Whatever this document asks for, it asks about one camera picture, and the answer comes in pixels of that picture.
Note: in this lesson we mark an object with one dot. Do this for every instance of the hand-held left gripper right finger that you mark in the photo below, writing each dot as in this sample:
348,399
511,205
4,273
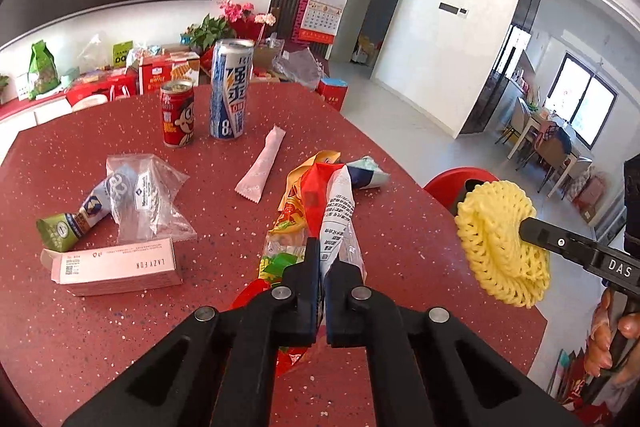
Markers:
342,292

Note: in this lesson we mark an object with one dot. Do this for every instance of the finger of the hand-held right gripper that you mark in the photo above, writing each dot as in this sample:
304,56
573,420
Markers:
555,241

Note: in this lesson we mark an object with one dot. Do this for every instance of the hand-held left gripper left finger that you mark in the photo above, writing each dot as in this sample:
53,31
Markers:
305,289

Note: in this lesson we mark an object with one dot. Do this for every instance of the yellow foam fruit net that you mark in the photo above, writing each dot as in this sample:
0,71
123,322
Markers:
495,247

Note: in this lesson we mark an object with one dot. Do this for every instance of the orange colourful snack bag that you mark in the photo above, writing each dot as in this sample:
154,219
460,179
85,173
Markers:
290,217

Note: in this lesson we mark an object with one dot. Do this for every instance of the white printed plastic wrapper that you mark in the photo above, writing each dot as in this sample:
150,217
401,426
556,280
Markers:
337,217

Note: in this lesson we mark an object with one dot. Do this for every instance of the pink stick packet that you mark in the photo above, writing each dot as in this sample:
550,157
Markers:
262,162

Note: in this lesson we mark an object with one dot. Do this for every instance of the clear plastic bag white label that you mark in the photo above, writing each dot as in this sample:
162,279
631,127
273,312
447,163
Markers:
147,197

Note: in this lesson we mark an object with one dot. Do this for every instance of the green blue stick packet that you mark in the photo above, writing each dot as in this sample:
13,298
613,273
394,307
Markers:
75,222

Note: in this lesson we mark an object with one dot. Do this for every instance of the person's right hand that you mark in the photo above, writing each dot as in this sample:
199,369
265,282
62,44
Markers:
602,342

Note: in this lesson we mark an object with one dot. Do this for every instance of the wooden back dining chair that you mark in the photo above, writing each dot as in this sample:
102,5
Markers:
552,152

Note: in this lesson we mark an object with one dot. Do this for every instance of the navy white small wrapper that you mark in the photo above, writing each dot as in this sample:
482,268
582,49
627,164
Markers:
367,174

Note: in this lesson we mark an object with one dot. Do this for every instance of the white dining table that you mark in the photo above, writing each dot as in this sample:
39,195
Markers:
532,123

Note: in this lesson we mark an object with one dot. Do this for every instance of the red plastic stool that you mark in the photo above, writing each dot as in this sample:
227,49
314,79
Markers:
445,189

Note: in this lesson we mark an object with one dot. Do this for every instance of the beige dining chair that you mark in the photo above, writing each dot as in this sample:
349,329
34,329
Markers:
515,117

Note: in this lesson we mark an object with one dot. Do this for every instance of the dark framed window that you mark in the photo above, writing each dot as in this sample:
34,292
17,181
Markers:
582,99

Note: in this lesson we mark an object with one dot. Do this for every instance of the pink cardboard box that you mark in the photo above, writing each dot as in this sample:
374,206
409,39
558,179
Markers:
115,267

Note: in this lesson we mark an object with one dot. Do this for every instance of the black glass cabinet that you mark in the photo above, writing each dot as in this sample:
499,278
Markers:
505,52

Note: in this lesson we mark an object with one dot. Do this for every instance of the red box with blue lid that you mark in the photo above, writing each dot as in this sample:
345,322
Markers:
331,94

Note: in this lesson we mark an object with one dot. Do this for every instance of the tall blue white can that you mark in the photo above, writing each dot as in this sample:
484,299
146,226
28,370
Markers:
230,92

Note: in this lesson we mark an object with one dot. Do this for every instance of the short red can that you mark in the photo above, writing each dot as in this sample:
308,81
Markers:
176,117

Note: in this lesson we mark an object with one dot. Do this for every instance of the large clear plastic bag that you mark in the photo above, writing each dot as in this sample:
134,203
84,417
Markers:
297,67

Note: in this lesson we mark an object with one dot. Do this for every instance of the open brown cardboard box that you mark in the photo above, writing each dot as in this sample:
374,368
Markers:
267,57

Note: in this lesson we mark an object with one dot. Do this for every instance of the white red waffle box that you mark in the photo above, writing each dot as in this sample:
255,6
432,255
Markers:
167,72

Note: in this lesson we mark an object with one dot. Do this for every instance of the green leafy potted plant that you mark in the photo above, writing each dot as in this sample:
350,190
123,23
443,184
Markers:
207,32

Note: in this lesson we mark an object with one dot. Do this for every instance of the pink flower bouquet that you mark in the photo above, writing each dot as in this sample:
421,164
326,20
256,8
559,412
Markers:
240,12

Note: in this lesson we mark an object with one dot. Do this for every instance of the yellow green small box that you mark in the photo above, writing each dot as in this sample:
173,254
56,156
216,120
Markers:
122,54

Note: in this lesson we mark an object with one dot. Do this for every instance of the small clear plastic bag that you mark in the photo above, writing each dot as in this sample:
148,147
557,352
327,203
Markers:
95,54

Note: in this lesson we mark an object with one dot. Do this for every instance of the mint round container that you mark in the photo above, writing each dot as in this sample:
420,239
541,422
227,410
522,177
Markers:
67,79

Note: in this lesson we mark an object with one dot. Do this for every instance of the low white television bench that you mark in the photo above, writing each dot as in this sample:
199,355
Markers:
20,117

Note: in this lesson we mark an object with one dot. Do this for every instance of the green standing snack bag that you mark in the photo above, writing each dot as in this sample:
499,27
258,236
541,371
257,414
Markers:
44,72

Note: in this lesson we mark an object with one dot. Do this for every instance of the small white box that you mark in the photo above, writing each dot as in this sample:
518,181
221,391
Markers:
21,86

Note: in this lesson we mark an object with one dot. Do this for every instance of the wall switch panel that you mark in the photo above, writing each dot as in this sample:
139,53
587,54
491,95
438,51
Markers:
454,8

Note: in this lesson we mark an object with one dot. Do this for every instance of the red wall calendar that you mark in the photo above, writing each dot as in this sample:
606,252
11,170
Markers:
325,4

